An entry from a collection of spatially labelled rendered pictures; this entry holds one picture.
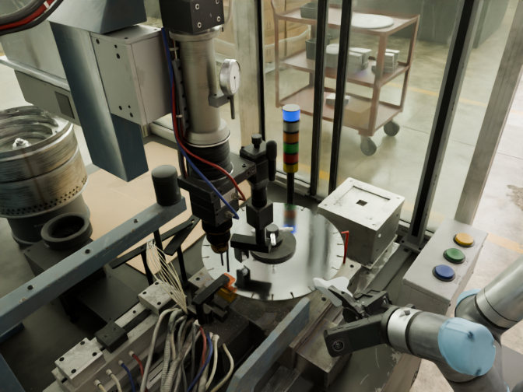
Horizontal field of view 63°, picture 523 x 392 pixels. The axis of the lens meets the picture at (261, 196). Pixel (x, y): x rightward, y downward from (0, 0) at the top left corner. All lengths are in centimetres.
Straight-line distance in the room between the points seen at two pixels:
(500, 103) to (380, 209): 39
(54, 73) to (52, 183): 42
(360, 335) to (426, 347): 13
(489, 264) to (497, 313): 172
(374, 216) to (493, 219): 173
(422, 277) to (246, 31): 87
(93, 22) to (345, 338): 65
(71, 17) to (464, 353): 73
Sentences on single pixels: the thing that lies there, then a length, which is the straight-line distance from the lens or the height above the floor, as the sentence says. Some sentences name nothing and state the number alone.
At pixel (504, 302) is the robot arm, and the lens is 83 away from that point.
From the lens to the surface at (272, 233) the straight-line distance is 96.
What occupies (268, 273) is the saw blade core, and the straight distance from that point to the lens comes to 94.
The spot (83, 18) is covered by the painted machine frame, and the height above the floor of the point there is 149.
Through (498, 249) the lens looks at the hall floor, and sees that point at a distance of 267.
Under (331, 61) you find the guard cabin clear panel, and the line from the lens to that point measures 128.
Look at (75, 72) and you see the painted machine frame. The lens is 77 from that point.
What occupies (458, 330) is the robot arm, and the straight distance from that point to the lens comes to 72.
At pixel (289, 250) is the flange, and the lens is 98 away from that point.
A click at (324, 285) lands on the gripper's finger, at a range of 89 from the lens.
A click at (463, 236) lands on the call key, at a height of 91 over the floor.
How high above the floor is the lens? 163
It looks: 36 degrees down
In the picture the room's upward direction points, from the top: 2 degrees counter-clockwise
